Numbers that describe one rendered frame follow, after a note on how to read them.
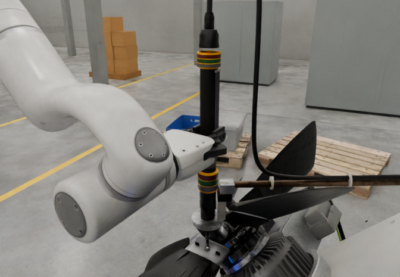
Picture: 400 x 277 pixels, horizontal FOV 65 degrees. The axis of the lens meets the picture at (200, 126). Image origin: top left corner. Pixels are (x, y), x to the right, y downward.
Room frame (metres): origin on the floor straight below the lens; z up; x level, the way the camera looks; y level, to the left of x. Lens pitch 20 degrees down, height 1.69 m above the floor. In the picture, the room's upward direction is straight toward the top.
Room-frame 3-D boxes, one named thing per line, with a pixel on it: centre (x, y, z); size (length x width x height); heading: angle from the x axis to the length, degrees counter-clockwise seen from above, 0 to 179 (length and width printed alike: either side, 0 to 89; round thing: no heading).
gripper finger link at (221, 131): (0.56, -0.04, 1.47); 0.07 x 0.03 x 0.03; 147
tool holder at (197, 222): (0.59, -0.03, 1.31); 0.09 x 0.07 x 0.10; 91
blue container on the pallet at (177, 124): (3.87, 0.15, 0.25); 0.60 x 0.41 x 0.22; 163
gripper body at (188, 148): (0.50, 0.04, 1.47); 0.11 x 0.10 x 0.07; 147
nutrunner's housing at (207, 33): (0.59, -0.02, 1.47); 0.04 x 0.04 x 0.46
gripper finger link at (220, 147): (0.51, -0.01, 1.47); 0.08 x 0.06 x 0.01; 87
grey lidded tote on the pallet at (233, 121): (3.72, -0.33, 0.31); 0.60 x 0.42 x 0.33; 163
